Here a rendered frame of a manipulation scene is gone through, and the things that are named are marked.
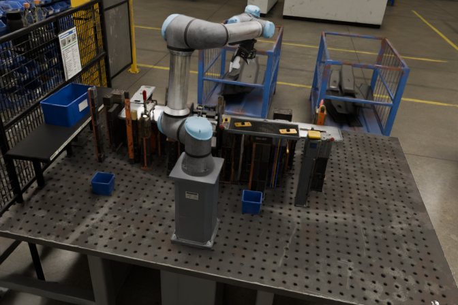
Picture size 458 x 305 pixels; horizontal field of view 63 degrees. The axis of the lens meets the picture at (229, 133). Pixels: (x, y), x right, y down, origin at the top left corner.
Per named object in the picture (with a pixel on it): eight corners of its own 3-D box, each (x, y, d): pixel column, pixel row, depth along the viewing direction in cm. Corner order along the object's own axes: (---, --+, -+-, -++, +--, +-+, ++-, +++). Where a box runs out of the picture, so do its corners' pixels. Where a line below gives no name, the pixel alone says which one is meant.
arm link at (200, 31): (209, 26, 135) (277, 17, 172) (187, 20, 141) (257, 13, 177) (206, 57, 140) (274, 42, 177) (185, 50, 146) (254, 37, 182)
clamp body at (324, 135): (322, 182, 233) (334, 132, 216) (324, 194, 224) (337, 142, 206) (307, 180, 234) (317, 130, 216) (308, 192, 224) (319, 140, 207)
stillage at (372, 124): (309, 99, 520) (322, 30, 473) (368, 106, 510) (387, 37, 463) (310, 141, 417) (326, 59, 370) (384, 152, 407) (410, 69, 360)
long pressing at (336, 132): (339, 126, 239) (339, 124, 238) (344, 143, 219) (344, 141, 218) (128, 103, 249) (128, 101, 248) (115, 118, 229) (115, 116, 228)
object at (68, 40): (82, 71, 252) (75, 24, 236) (65, 83, 232) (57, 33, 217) (80, 70, 252) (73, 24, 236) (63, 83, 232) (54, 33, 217)
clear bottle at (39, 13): (51, 34, 222) (45, -1, 213) (45, 37, 217) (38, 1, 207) (40, 33, 223) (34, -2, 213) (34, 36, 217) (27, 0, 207)
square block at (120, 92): (129, 136, 268) (125, 90, 250) (125, 141, 261) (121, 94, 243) (118, 135, 268) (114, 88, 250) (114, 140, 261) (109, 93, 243)
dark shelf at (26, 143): (118, 92, 260) (117, 88, 259) (48, 163, 182) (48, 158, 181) (87, 88, 262) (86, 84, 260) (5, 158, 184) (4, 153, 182)
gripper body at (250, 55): (245, 62, 196) (249, 41, 189) (234, 55, 200) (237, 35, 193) (255, 59, 201) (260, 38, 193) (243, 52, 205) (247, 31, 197)
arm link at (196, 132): (199, 158, 158) (200, 131, 152) (176, 147, 165) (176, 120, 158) (217, 148, 167) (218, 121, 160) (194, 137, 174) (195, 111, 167)
